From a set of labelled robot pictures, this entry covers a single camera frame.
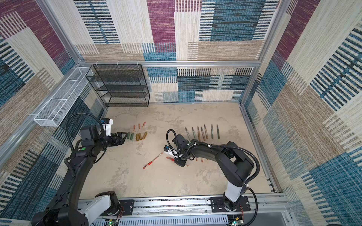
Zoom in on tan highlighter pen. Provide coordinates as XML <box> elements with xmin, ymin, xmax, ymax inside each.
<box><xmin>200</xmin><ymin>126</ymin><xmax>206</xmax><ymax>141</ymax></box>
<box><xmin>204</xmin><ymin>124</ymin><xmax>208</xmax><ymax>139</ymax></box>
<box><xmin>197</xmin><ymin>126</ymin><xmax>201</xmax><ymax>141</ymax></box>

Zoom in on tan highlighter pen top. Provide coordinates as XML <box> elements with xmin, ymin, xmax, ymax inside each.
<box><xmin>204</xmin><ymin>124</ymin><xmax>208</xmax><ymax>139</ymax></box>

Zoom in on dark green marker pen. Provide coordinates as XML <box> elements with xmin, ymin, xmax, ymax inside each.
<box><xmin>211</xmin><ymin>124</ymin><xmax>214</xmax><ymax>139</ymax></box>

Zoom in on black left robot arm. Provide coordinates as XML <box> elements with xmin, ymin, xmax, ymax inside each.
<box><xmin>31</xmin><ymin>118</ymin><xmax>127</xmax><ymax>226</ymax></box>

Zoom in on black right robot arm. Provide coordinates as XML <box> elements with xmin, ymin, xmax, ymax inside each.
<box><xmin>164</xmin><ymin>129</ymin><xmax>260</xmax><ymax>209</ymax></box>

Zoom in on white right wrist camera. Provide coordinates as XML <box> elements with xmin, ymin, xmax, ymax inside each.
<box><xmin>164</xmin><ymin>145</ymin><xmax>178</xmax><ymax>157</ymax></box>

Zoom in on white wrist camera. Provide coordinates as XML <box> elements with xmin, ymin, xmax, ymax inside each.
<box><xmin>101</xmin><ymin>118</ymin><xmax>113</xmax><ymax>137</ymax></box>
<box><xmin>164</xmin><ymin>145</ymin><xmax>178</xmax><ymax>157</ymax></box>

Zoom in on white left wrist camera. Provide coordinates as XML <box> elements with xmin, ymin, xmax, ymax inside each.
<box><xmin>101</xmin><ymin>118</ymin><xmax>113</xmax><ymax>137</ymax></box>

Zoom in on black wire mesh shelf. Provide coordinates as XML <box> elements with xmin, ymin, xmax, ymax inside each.
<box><xmin>86</xmin><ymin>64</ymin><xmax>150</xmax><ymax>107</ymax></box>

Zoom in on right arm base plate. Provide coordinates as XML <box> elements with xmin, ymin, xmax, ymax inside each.
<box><xmin>206</xmin><ymin>196</ymin><xmax>251</xmax><ymax>212</ymax></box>

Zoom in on white wire mesh basket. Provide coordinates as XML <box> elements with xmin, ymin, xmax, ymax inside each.
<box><xmin>34</xmin><ymin>67</ymin><xmax>89</xmax><ymax>127</ymax></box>

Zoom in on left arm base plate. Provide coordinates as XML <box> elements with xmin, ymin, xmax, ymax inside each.
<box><xmin>96</xmin><ymin>199</ymin><xmax>134</xmax><ymax>217</ymax></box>

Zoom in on aluminium front rail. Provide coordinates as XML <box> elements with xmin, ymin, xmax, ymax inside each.
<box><xmin>76</xmin><ymin>192</ymin><xmax>289</xmax><ymax>226</ymax></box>

